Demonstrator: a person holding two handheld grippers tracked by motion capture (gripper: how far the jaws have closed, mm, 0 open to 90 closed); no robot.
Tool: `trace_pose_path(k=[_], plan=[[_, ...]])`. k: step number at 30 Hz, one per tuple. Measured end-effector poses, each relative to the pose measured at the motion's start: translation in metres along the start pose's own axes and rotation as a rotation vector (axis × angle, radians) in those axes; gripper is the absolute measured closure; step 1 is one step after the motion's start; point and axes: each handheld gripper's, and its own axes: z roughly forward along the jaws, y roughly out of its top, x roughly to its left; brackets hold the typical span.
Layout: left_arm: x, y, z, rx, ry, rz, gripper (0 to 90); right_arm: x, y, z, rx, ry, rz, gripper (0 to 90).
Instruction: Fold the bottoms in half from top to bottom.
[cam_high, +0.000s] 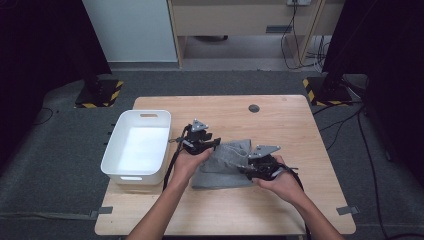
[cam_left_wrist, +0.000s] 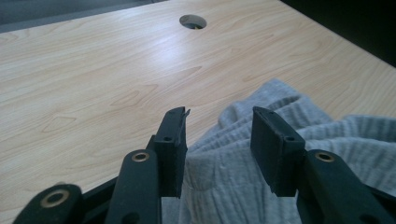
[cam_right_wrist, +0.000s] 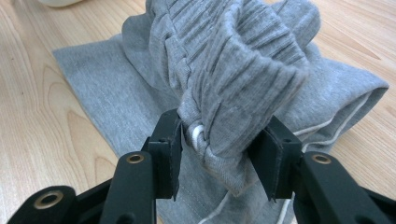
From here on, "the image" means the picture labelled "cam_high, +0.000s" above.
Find white cabinet panel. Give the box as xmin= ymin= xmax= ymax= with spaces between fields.
xmin=82 ymin=0 xmax=178 ymax=63

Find grey shorts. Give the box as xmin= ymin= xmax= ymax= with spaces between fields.
xmin=190 ymin=138 xmax=259 ymax=190

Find grey tape strip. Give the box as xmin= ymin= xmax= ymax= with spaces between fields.
xmin=89 ymin=206 xmax=114 ymax=219
xmin=335 ymin=205 xmax=361 ymax=216

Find black curtain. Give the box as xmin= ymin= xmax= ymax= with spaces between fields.
xmin=0 ymin=0 xmax=113 ymax=168
xmin=321 ymin=0 xmax=424 ymax=188

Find light wooden desk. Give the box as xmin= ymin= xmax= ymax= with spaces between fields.
xmin=166 ymin=0 xmax=344 ymax=69

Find right hand-held gripper cable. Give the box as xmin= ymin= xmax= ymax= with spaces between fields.
xmin=281 ymin=165 xmax=313 ymax=240

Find dark grey desk label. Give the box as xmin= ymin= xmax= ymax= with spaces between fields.
xmin=265 ymin=24 xmax=293 ymax=34

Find bundle of cables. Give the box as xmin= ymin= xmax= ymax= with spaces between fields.
xmin=306 ymin=34 xmax=332 ymax=73

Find person's left hand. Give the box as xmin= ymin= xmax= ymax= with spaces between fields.
xmin=171 ymin=148 xmax=214 ymax=188

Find left hand-held gripper cable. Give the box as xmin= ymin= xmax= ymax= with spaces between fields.
xmin=162 ymin=124 xmax=192 ymax=193

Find black floor tape mark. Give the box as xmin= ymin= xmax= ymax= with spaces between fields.
xmin=103 ymin=123 xmax=116 ymax=146

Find person's right hand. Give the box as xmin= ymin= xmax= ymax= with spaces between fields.
xmin=252 ymin=154 xmax=306 ymax=206

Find long black floor cable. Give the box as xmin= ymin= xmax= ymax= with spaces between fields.
xmin=356 ymin=109 xmax=424 ymax=240

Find black hanging cable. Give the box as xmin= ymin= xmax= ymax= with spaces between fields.
xmin=280 ymin=0 xmax=321 ymax=71

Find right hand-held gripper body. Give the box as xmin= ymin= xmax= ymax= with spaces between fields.
xmin=248 ymin=144 xmax=284 ymax=182

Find hand-held gripper cable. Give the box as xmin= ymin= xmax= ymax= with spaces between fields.
xmin=281 ymin=165 xmax=313 ymax=240
xmin=162 ymin=124 xmax=192 ymax=193

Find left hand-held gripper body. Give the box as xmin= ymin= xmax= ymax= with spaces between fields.
xmin=179 ymin=118 xmax=213 ymax=155

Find thin black floor cable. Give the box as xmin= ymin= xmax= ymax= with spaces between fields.
xmin=33 ymin=107 xmax=54 ymax=126

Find black stand with striped base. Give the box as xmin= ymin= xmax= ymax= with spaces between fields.
xmin=74 ymin=59 xmax=124 ymax=109
xmin=302 ymin=66 xmax=354 ymax=107

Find white plastic basket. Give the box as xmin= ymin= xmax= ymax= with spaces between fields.
xmin=100 ymin=109 xmax=173 ymax=186

